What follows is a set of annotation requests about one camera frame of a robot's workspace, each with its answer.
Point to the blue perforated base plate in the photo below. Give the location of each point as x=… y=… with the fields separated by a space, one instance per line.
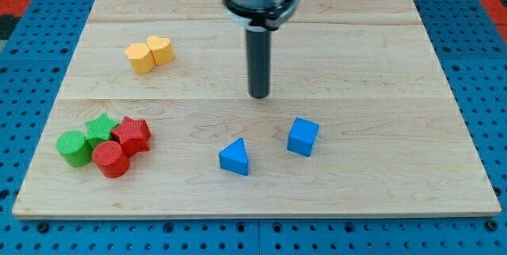
x=468 y=44

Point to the yellow heart block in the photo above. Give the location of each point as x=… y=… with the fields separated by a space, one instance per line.
x=161 y=49

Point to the blue triangular prism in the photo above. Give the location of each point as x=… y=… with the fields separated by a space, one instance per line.
x=234 y=158

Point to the green cylinder block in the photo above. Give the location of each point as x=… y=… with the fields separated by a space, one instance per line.
x=74 y=148

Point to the light wooden board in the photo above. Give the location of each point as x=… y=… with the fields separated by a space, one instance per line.
x=391 y=144

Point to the red cylinder block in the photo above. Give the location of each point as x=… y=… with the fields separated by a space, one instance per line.
x=110 y=158

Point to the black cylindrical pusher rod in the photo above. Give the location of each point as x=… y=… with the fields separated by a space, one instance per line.
x=258 y=56

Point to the yellow hexagon block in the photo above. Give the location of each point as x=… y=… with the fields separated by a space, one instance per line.
x=140 y=58

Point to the blue cube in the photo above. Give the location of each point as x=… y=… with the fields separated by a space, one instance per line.
x=302 y=136

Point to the red star block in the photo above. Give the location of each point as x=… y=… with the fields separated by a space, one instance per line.
x=132 y=135

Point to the green star block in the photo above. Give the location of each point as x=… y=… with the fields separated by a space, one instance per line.
x=99 y=129

